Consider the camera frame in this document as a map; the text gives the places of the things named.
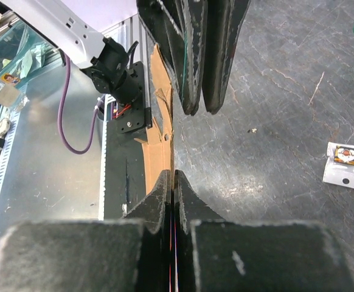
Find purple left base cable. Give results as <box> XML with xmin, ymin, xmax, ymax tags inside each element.
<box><xmin>57</xmin><ymin>56</ymin><xmax>102</xmax><ymax>155</ymax></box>

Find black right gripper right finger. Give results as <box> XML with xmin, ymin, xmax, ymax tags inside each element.
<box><xmin>174</xmin><ymin>170</ymin><xmax>223</xmax><ymax>291</ymax></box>

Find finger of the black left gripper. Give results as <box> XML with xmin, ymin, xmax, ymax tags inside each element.
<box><xmin>202</xmin><ymin>0</ymin><xmax>250</xmax><ymax>114</ymax></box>
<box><xmin>136</xmin><ymin>0</ymin><xmax>202</xmax><ymax>115</ymax></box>

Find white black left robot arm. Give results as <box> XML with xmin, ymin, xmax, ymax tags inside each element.
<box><xmin>4</xmin><ymin>1</ymin><xmax>250</xmax><ymax>115</ymax></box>

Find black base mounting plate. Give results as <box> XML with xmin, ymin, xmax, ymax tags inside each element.
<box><xmin>98</xmin><ymin>61</ymin><xmax>151</xmax><ymax>220</ymax></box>

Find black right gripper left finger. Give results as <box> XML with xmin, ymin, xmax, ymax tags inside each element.
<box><xmin>124</xmin><ymin>170</ymin><xmax>171</xmax><ymax>291</ymax></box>

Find small white sticker packet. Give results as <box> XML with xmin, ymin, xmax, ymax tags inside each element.
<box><xmin>322</xmin><ymin>142</ymin><xmax>354</xmax><ymax>189</ymax></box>

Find brown cardboard box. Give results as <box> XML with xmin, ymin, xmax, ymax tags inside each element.
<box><xmin>135</xmin><ymin>44</ymin><xmax>174</xmax><ymax>195</ymax></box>

